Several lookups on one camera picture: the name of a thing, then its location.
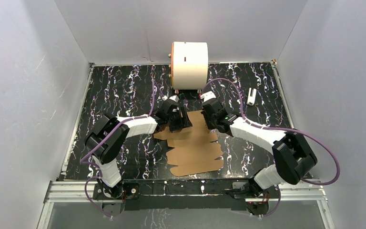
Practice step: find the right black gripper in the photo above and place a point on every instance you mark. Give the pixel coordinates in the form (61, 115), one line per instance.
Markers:
(209, 126)

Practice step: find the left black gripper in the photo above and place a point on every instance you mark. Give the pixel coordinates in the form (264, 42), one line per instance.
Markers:
(182, 118)

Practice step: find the brown cardboard box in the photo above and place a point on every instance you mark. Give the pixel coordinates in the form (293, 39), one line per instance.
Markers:
(194, 150)

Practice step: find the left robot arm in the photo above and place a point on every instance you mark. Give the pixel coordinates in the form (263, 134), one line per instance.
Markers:
(106, 139)

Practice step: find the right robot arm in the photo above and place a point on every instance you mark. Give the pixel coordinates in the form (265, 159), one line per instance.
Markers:
(293, 156)

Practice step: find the small white plastic clip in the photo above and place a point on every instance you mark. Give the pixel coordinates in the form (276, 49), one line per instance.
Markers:
(251, 96)

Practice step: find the white cylindrical drum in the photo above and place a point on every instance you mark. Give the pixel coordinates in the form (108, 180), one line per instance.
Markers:
(189, 66)

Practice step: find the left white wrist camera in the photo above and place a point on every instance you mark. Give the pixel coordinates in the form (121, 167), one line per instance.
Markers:
(174, 98)

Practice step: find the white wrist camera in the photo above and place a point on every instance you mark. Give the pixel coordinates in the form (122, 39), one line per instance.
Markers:
(207, 96)
(174, 98)

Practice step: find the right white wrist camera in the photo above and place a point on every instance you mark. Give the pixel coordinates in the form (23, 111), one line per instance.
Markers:
(207, 96)

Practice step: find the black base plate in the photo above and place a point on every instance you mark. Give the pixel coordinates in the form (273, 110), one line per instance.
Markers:
(188, 194)

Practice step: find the aluminium frame rail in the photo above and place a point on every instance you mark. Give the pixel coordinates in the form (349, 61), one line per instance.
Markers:
(81, 192)

